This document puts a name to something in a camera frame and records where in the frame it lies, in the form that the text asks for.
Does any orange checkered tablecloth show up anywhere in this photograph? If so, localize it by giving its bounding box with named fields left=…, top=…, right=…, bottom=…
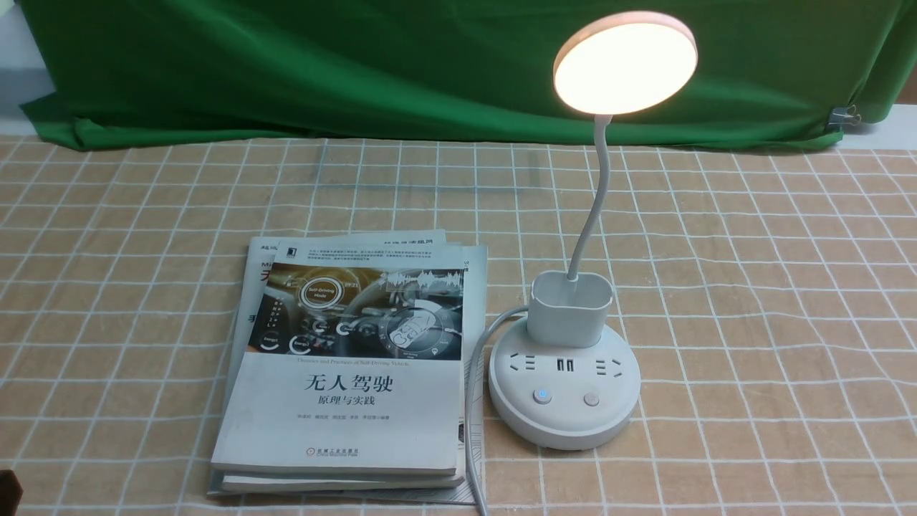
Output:
left=1, top=136, right=916, bottom=515

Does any white lamp power cable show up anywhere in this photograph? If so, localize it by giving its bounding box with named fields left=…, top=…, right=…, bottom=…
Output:
left=464, top=306, right=530, bottom=516

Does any green backdrop cloth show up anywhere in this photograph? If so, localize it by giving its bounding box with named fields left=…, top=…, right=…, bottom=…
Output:
left=19, top=1, right=915, bottom=151

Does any metal binder clip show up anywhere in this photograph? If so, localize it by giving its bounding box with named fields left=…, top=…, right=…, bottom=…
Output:
left=825, top=105, right=861, bottom=132

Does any top self-driving book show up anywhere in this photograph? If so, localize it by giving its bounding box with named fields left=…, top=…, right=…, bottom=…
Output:
left=211, top=241, right=467, bottom=476

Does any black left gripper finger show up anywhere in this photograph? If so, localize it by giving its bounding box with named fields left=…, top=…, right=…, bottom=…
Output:
left=0, top=469, right=24, bottom=516

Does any white desk lamp with sockets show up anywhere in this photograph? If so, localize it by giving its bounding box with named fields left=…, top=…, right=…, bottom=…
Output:
left=489, top=11, right=698, bottom=451

